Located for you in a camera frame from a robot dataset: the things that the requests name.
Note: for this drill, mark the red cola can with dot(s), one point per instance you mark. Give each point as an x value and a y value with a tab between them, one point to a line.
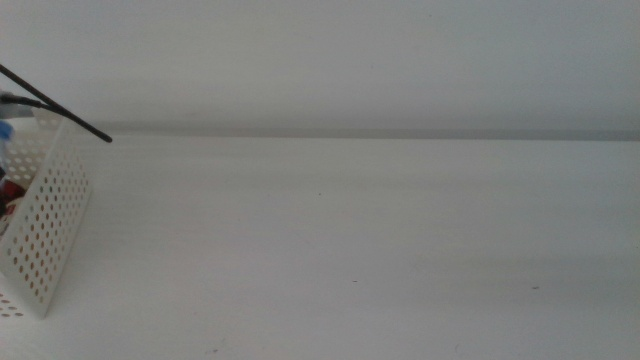
11	191

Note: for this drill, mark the clear water bottle blue cap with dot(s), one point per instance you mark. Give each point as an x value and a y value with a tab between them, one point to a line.
5	130

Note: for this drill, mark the white perforated plastic basket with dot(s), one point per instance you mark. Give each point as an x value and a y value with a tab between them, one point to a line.
55	210

